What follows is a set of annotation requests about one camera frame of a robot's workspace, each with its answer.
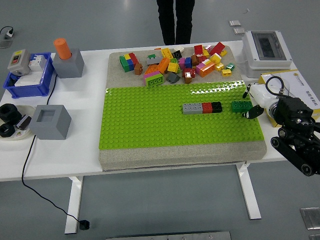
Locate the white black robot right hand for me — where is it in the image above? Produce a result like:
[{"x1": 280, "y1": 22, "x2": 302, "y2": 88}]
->
[{"x1": 241, "y1": 83, "x2": 277, "y2": 120}]

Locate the dark green building brick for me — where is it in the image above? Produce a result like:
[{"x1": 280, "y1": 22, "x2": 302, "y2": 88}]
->
[{"x1": 230, "y1": 100, "x2": 253, "y2": 114}]

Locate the black building brick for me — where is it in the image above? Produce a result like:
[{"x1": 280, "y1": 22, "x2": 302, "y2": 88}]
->
[{"x1": 211, "y1": 101, "x2": 223, "y2": 114}]

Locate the large orange brick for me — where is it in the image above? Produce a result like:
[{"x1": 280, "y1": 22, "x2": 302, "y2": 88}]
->
[{"x1": 199, "y1": 61, "x2": 216, "y2": 78}]

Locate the red long building brick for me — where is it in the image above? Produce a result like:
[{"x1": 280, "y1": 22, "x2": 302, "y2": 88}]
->
[{"x1": 209, "y1": 41, "x2": 226, "y2": 56}]

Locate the grey long building brick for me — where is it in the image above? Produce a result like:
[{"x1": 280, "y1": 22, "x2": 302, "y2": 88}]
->
[{"x1": 182, "y1": 102, "x2": 204, "y2": 115}]

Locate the grey sloped brick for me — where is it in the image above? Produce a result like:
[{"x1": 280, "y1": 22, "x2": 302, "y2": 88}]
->
[{"x1": 166, "y1": 72, "x2": 181, "y2": 84}]

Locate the orange long building brick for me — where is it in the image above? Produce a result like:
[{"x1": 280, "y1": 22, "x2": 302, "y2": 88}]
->
[{"x1": 156, "y1": 57, "x2": 172, "y2": 75}]

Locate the lime building brick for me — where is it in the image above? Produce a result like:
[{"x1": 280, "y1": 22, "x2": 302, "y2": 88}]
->
[{"x1": 146, "y1": 73, "x2": 165, "y2": 89}]

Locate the green studded baseplate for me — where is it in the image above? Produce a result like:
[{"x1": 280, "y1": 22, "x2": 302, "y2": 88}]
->
[{"x1": 99, "y1": 79, "x2": 266, "y2": 151}]

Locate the red stacked brick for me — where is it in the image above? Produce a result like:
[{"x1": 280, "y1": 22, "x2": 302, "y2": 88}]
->
[{"x1": 128, "y1": 52, "x2": 140, "y2": 67}]

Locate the green stacked brick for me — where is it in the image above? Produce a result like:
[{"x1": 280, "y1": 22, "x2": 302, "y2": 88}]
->
[{"x1": 119, "y1": 55, "x2": 130, "y2": 73}]

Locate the yellow white cardboard box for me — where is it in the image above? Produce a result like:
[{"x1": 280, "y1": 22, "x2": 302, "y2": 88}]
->
[{"x1": 257, "y1": 69, "x2": 320, "y2": 128}]

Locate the white electrical distribution box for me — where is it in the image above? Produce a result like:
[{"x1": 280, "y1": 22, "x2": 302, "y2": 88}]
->
[{"x1": 241, "y1": 29, "x2": 293, "y2": 78}]

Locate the white table leg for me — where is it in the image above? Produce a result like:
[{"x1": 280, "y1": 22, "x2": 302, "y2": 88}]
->
[
  {"x1": 64, "y1": 176, "x2": 85, "y2": 235},
  {"x1": 236, "y1": 162, "x2": 262, "y2": 221}
]

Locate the grey-brown foam mat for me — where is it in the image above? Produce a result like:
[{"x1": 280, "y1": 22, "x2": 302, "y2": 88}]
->
[{"x1": 98, "y1": 44, "x2": 268, "y2": 173}]

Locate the person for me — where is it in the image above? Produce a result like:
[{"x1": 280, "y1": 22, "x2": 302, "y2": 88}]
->
[{"x1": 156, "y1": 0, "x2": 195, "y2": 46}]

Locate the grey cube with round hole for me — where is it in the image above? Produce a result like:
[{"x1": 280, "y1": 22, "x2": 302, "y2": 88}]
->
[{"x1": 51, "y1": 47, "x2": 85, "y2": 79}]

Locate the orange cylinder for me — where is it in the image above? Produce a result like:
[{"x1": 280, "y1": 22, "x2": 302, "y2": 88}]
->
[{"x1": 53, "y1": 37, "x2": 73, "y2": 61}]

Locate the grey cube with square recess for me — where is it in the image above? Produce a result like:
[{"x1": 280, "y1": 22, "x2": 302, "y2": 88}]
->
[{"x1": 29, "y1": 104, "x2": 73, "y2": 141}]

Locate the white circuit breaker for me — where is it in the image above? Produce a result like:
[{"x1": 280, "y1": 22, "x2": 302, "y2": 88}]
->
[{"x1": 28, "y1": 54, "x2": 48, "y2": 72}]

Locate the blue plastic bin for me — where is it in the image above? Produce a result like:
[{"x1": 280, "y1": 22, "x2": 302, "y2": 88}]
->
[{"x1": 2, "y1": 51, "x2": 56, "y2": 99}]

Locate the white flat box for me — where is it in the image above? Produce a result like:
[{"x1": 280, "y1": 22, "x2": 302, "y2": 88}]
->
[{"x1": 14, "y1": 72, "x2": 43, "y2": 88}]

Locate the white plate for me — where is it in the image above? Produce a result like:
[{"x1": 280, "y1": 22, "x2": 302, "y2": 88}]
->
[{"x1": 0, "y1": 104, "x2": 37, "y2": 141}]

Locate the brown white small block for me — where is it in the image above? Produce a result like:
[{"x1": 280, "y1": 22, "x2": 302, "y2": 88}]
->
[{"x1": 16, "y1": 114, "x2": 33, "y2": 131}]

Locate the large black nut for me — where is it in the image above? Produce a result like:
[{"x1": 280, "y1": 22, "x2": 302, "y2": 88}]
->
[{"x1": 0, "y1": 103, "x2": 23, "y2": 123}]

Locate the small black nut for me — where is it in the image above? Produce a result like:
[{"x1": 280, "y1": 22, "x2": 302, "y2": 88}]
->
[{"x1": 0, "y1": 123, "x2": 16, "y2": 138}]

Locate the white power socket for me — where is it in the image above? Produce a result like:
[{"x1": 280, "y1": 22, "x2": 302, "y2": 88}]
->
[{"x1": 3, "y1": 27, "x2": 16, "y2": 40}]

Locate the black power cord with plug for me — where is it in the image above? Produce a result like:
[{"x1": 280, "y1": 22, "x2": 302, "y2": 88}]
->
[{"x1": 21, "y1": 73, "x2": 90, "y2": 230}]

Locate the grey switch box red button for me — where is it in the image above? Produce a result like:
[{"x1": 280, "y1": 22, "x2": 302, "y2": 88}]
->
[{"x1": 7, "y1": 48, "x2": 31, "y2": 77}]

